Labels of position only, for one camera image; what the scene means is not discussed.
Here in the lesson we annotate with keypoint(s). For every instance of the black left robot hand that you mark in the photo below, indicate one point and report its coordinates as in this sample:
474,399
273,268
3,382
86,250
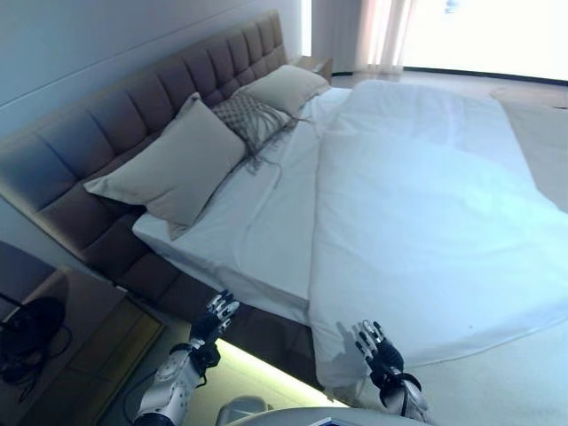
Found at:
208,326

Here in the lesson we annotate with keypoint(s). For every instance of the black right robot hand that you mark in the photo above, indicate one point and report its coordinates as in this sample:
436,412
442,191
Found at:
386,359

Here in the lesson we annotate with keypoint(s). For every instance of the white duvet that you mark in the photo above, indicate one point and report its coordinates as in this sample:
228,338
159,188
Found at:
421,222

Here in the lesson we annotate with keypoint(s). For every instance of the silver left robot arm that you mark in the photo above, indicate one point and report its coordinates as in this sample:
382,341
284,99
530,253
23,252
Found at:
173,386

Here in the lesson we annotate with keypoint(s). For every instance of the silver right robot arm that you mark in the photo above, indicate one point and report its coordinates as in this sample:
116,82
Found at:
410,399

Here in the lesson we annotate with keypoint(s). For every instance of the white bed sheet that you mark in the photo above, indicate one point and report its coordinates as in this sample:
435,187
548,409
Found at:
248,231

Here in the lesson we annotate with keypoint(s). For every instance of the wooden nightstand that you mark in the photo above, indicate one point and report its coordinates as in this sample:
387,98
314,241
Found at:
102,355
317,66

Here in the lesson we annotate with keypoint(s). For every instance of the grey robot torso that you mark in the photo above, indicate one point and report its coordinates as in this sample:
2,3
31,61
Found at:
288,415

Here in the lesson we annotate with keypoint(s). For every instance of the large beige pillow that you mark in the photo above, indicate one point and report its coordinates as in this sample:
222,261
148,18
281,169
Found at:
173,186

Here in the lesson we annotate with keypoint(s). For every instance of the patterned fringed cushion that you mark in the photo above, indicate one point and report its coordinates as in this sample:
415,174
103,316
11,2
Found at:
239,113

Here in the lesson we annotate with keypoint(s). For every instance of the beige oval rug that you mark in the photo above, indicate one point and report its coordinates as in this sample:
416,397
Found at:
523,94

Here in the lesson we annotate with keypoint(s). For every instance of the beige curtain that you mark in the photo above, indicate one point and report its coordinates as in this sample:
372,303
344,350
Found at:
386,35

